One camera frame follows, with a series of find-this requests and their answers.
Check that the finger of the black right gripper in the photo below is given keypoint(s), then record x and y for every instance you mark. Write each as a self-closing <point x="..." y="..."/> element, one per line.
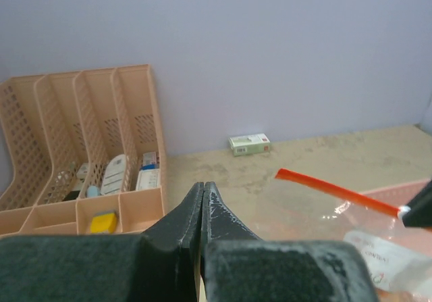
<point x="419" y="215"/>

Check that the white bottle in organizer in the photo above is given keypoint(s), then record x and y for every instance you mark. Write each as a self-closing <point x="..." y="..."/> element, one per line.
<point x="114" y="175"/>

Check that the blue white box in organizer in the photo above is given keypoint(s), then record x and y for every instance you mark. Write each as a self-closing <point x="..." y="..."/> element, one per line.
<point x="149" y="172"/>

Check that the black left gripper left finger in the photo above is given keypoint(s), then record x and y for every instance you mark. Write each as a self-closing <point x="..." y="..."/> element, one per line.
<point x="160" y="264"/>

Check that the orange desk file organizer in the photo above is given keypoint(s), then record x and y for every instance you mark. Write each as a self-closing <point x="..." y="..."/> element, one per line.
<point x="62" y="130"/>

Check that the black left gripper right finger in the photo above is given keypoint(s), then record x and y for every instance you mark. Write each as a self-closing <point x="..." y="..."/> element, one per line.
<point x="238" y="265"/>

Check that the pink perforated plastic basket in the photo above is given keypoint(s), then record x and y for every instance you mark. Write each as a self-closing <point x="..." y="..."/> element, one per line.
<point x="391" y="228"/>

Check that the small green white box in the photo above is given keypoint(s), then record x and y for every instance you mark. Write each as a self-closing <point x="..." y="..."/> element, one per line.
<point x="250" y="144"/>

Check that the yellow item in organizer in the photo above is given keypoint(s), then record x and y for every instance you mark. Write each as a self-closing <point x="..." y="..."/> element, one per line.
<point x="104" y="222"/>

